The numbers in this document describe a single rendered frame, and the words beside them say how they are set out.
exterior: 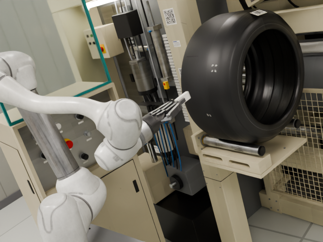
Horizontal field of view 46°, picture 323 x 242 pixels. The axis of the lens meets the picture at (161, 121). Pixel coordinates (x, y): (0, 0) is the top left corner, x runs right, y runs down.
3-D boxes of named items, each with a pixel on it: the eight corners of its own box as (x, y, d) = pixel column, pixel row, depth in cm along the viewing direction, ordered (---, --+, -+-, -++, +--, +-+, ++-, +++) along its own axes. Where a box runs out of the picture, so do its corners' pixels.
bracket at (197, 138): (195, 153, 188) (190, 135, 185) (244, 120, 209) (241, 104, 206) (200, 154, 185) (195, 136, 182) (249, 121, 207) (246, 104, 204)
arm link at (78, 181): (68, 234, 156) (90, 206, 176) (99, 223, 150) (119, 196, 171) (-31, 66, 142) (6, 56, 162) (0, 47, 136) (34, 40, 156)
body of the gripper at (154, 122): (147, 120, 130) (166, 106, 134) (134, 118, 137) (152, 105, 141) (156, 138, 133) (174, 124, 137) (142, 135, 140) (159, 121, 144)
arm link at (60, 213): (39, 263, 140) (20, 211, 134) (63, 234, 157) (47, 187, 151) (78, 261, 135) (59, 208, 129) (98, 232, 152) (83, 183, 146)
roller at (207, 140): (208, 140, 190) (203, 146, 188) (205, 133, 188) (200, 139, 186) (267, 151, 162) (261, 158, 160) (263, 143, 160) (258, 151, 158)
